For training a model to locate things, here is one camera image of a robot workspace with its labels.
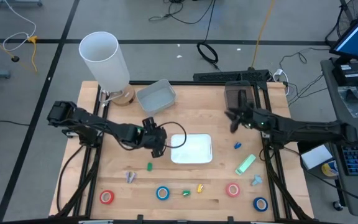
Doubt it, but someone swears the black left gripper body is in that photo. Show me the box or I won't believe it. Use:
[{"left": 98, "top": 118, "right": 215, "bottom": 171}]
[{"left": 140, "top": 125, "right": 168, "bottom": 151}]

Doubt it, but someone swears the black coiled hanging cable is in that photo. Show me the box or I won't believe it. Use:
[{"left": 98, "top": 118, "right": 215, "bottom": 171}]
[{"left": 196, "top": 0, "right": 219, "bottom": 65}]

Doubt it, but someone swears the black mini computer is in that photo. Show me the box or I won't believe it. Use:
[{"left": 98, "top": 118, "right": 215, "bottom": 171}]
[{"left": 332, "top": 63, "right": 358, "bottom": 87}]

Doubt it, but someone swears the clear plastic bag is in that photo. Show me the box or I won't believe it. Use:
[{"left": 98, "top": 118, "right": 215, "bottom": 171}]
[{"left": 337, "top": 86, "right": 358, "bottom": 119}]

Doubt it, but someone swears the white floor cable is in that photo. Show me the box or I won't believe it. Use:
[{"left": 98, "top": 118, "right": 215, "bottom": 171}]
[{"left": 3, "top": 0, "right": 37, "bottom": 52}]

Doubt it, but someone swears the black floor fan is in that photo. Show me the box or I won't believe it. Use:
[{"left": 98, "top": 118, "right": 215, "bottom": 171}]
[{"left": 334, "top": 0, "right": 358, "bottom": 40}]

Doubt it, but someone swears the dark blue tape roll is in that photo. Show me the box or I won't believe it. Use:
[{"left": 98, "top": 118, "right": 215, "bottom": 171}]
[{"left": 253, "top": 197, "right": 269, "bottom": 213}]

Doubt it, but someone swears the dark grey translucent bin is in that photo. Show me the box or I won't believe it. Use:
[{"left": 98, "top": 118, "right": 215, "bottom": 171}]
[{"left": 224, "top": 80, "right": 256, "bottom": 110}]

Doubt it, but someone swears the red tape roll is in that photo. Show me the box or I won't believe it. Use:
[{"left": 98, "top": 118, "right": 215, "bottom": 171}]
[{"left": 99, "top": 190, "right": 115, "bottom": 205}]

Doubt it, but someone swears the white power adapter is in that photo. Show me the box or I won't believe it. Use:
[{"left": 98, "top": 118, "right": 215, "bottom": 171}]
[{"left": 273, "top": 68, "right": 289, "bottom": 82}]

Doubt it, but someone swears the black floor cable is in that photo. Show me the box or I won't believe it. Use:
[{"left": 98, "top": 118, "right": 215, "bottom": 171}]
[{"left": 149, "top": 0, "right": 216, "bottom": 25}]

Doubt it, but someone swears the black left wrist camera cable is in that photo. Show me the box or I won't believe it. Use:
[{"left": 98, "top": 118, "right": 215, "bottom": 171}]
[{"left": 158, "top": 121, "right": 188, "bottom": 149}]

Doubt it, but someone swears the black aluminium rig frame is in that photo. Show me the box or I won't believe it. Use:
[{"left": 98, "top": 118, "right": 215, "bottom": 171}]
[{"left": 50, "top": 70, "right": 315, "bottom": 224}]

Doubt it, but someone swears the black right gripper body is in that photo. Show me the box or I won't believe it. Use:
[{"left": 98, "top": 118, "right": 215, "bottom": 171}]
[{"left": 240, "top": 107, "right": 262, "bottom": 130}]

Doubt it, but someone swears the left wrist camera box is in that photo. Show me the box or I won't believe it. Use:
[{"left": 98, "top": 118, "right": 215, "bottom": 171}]
[{"left": 142, "top": 116, "right": 157, "bottom": 129}]

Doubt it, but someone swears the white cardboard box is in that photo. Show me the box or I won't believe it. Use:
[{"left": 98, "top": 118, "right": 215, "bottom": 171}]
[{"left": 300, "top": 144, "right": 334, "bottom": 170}]

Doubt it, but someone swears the light grey plastic bin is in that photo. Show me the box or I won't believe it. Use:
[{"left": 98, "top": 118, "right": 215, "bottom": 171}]
[{"left": 135, "top": 78, "right": 177, "bottom": 116}]

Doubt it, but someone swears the pink tape roll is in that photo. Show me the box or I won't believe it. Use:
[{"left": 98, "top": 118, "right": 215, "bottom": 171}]
[{"left": 226, "top": 182, "right": 241, "bottom": 198}]

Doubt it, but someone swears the white shade table lamp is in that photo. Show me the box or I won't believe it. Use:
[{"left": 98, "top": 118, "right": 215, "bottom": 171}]
[{"left": 78, "top": 30, "right": 135, "bottom": 107}]

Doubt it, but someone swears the white plastic bin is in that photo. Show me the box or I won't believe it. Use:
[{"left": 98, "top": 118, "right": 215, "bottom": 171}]
[{"left": 170, "top": 133, "right": 213, "bottom": 165}]

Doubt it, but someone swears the yellow floor cable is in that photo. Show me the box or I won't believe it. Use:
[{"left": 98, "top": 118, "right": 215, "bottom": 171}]
[{"left": 0, "top": 26, "right": 39, "bottom": 74}]

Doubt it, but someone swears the yellow hanging cable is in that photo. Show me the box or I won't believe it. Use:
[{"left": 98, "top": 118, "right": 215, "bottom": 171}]
[{"left": 250, "top": 0, "right": 275, "bottom": 70}]

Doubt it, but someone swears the light blue tape roll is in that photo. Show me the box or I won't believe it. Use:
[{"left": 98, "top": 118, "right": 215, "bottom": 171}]
[{"left": 155, "top": 185, "right": 170, "bottom": 201}]

